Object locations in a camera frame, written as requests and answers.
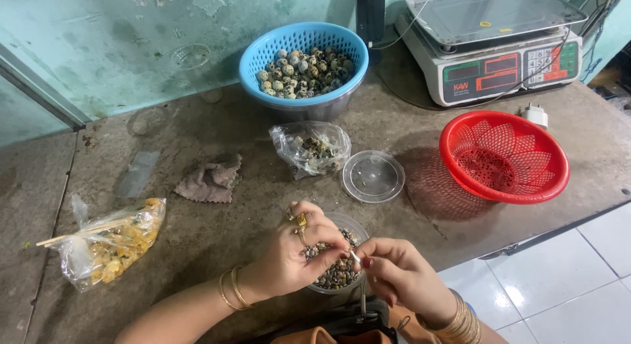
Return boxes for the thin gold bangle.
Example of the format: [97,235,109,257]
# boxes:
[230,265,253,309]
[218,269,245,311]

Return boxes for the blue cable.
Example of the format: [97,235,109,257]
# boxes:
[580,0,617,84]

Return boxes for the clear plastic cup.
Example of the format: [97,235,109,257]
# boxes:
[170,43,223,104]

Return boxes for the blue plastic basket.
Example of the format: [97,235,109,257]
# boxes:
[239,22,369,108]

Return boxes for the person's left hand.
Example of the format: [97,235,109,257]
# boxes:
[245,200,352,304]

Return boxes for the white charger plug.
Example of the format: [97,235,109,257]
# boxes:
[521,103,549,130]

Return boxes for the round clear plastic container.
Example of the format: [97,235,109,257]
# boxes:
[302,212,370,295]

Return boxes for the wooden skewers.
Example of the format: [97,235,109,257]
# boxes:
[35,215,144,248]

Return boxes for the stack of gold bangles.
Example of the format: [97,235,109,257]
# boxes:
[417,288,482,344]

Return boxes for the thin white cable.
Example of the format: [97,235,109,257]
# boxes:
[369,0,439,51]

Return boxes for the round clear plastic lid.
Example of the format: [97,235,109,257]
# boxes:
[341,150,406,204]

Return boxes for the grey crumpled cloth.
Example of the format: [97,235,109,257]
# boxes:
[174,153,243,204]

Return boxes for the person's right hand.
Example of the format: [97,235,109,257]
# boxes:
[353,238,457,328]

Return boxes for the grey digital weighing scale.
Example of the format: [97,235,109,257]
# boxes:
[394,0,589,107]

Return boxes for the heap of small dark snails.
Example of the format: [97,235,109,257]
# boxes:
[305,228,363,290]

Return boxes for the clear plastic strip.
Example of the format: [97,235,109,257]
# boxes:
[115,150,161,200]

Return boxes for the black upright device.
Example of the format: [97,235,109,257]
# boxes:
[356,0,386,45]

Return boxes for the heap of speckled quail eggs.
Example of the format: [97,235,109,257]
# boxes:
[255,47,356,100]

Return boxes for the black bag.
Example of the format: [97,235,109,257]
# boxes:
[256,295,401,344]

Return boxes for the grey metal rail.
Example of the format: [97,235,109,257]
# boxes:
[0,42,93,133]

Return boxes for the clear bag of quail eggs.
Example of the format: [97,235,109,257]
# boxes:
[269,121,353,181]

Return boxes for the clear bag of yellow food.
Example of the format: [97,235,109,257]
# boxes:
[51,194,167,293]

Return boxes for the steel bowl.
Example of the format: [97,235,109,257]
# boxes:
[261,90,360,123]

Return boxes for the red plastic basket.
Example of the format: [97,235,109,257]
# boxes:
[439,110,571,205]

